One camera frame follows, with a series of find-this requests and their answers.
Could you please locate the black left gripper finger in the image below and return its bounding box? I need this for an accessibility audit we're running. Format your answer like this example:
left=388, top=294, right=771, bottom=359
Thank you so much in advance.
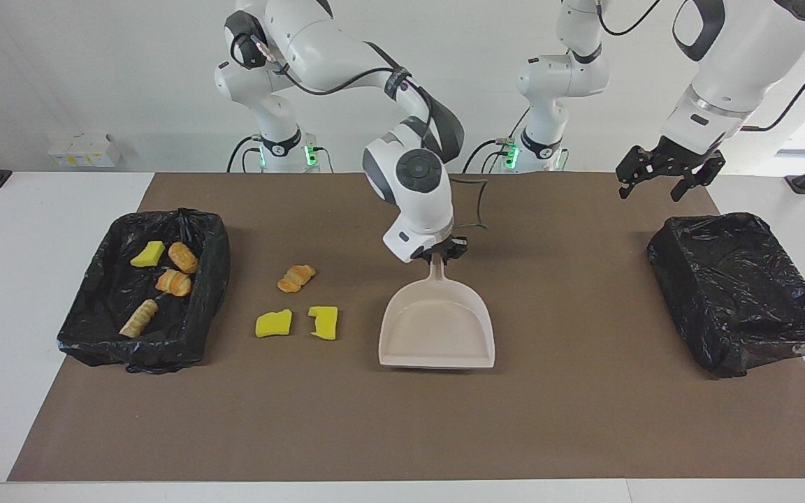
left=616, top=147, right=658, bottom=202
left=669, top=152, right=727, bottom=203

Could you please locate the beige plastic dustpan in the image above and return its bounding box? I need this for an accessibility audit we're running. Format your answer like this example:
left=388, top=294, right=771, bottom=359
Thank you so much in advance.
left=378, top=253, right=496, bottom=370

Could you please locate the notched yellow sponge piece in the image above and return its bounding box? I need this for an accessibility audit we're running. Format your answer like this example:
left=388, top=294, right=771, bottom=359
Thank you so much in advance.
left=307, top=305, right=339, bottom=341

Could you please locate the striped orange croissant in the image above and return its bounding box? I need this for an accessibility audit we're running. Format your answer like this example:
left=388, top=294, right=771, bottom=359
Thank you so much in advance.
left=155, top=269, right=193, bottom=298
left=277, top=264, right=317, bottom=293

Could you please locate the wedge yellow sponge piece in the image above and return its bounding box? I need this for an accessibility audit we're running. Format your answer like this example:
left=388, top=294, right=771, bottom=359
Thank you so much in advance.
left=255, top=309, right=293, bottom=339

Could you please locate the brown bread roll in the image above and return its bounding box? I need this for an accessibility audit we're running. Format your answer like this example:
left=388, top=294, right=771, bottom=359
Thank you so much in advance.
left=168, top=242, right=199, bottom=274

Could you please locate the small yellow sponge piece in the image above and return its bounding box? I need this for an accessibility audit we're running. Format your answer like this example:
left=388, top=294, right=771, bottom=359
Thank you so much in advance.
left=129, top=240, right=166, bottom=268

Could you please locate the pale ridged pastry piece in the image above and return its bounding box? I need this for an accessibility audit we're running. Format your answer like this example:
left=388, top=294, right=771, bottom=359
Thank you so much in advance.
left=119, top=299, right=159, bottom=339

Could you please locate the black bag lined bin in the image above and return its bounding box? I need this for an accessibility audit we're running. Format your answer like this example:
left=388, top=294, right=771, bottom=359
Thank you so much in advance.
left=57, top=207, right=231, bottom=375
left=646, top=212, right=805, bottom=379

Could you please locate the brown paper table mat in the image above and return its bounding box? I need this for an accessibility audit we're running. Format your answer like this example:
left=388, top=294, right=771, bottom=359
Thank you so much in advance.
left=8, top=173, right=805, bottom=483

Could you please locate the black left base cable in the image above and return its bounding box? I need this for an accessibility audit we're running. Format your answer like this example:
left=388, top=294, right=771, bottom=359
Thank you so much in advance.
left=463, top=138, right=512, bottom=173

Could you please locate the black base cable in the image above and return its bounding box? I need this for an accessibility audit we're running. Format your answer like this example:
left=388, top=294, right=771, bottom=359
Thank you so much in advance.
left=226, top=135, right=258, bottom=173
left=463, top=138, right=512, bottom=173

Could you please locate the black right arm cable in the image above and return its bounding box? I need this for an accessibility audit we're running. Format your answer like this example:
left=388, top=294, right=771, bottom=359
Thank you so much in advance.
left=231, top=31, right=488, bottom=233

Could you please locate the black right base cable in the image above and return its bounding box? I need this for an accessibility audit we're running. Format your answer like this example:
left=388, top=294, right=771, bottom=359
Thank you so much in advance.
left=226, top=135, right=258, bottom=173

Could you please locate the white wall socket box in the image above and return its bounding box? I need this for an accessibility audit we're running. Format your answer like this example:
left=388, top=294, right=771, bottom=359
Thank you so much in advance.
left=48, top=133, right=123, bottom=169

